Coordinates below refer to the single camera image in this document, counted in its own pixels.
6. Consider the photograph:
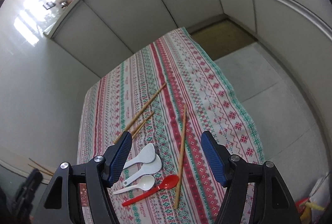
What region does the long wooden chopstick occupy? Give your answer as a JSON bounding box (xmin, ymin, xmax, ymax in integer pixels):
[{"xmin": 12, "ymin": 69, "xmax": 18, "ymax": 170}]
[{"xmin": 123, "ymin": 82, "xmax": 167, "ymax": 131}]

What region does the white rice paddle lower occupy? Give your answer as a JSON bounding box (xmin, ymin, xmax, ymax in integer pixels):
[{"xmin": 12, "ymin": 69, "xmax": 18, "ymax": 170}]
[{"xmin": 123, "ymin": 154, "xmax": 162, "ymax": 187}]

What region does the white soup spoon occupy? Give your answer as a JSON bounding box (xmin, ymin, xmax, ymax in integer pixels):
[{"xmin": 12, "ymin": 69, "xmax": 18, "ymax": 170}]
[{"xmin": 112, "ymin": 175, "xmax": 155, "ymax": 195}]

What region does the short wooden chopstick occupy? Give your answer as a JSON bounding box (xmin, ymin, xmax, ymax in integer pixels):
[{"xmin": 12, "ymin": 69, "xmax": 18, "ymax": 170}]
[{"xmin": 132, "ymin": 120, "xmax": 147, "ymax": 139}]

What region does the red plastic spoon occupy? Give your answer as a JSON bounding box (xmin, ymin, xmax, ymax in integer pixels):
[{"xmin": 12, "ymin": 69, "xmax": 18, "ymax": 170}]
[{"xmin": 122, "ymin": 175, "xmax": 179, "ymax": 207}]

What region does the patterned red green tablecloth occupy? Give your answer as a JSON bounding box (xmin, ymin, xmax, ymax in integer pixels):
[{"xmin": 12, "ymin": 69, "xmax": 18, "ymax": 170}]
[{"xmin": 77, "ymin": 28, "xmax": 265, "ymax": 223}]

